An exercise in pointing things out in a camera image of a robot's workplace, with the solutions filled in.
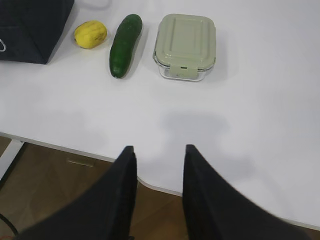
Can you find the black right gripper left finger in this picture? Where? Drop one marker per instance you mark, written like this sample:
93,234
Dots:
103,212

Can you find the yellow lemon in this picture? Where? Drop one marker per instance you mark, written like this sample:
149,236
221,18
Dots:
90,34

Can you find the glass container with green lid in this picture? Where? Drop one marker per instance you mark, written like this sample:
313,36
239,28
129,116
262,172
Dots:
185,47

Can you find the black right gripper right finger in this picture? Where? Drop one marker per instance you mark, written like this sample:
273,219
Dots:
214,210

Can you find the green cucumber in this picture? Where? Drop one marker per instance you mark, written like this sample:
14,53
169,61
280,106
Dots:
123,45

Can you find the white table leg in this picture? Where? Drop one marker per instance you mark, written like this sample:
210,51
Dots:
8,159

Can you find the navy blue lunch bag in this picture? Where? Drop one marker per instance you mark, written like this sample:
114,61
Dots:
30,29

